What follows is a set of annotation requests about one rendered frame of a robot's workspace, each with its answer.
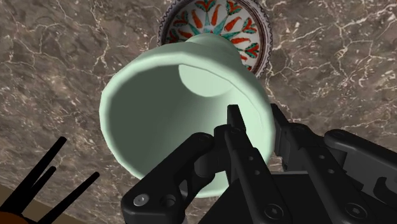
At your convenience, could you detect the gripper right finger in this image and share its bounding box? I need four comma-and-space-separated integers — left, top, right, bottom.
270, 103, 397, 224

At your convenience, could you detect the pale green cup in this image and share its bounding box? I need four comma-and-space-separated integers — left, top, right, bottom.
99, 32, 277, 199

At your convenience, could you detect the white bowl with orange-green pattern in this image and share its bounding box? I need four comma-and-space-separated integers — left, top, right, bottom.
157, 0, 274, 79

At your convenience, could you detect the brown vase with black sticks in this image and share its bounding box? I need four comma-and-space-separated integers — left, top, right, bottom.
0, 136, 101, 224

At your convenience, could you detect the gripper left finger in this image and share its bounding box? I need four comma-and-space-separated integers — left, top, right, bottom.
120, 104, 293, 224

